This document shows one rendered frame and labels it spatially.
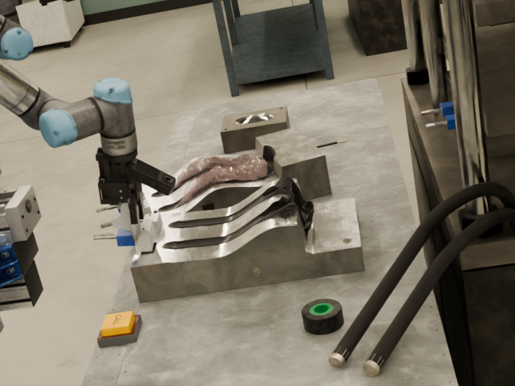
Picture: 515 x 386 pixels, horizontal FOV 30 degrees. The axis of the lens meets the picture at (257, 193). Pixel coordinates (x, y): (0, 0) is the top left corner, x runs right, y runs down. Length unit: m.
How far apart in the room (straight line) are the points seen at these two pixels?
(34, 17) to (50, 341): 5.21
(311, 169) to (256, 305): 0.53
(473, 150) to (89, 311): 2.19
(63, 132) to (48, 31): 6.77
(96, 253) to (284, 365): 2.67
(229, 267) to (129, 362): 0.31
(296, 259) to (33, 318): 2.11
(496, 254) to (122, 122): 0.87
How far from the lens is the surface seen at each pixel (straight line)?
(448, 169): 2.56
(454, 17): 2.03
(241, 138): 2.87
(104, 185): 2.06
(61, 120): 1.92
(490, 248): 2.18
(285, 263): 2.07
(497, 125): 2.17
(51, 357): 3.70
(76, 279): 4.23
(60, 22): 8.64
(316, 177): 2.45
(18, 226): 2.34
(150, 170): 2.06
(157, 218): 2.24
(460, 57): 2.05
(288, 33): 7.10
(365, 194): 2.45
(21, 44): 2.33
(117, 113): 1.97
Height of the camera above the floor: 1.79
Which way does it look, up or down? 23 degrees down
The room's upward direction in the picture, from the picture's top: 11 degrees counter-clockwise
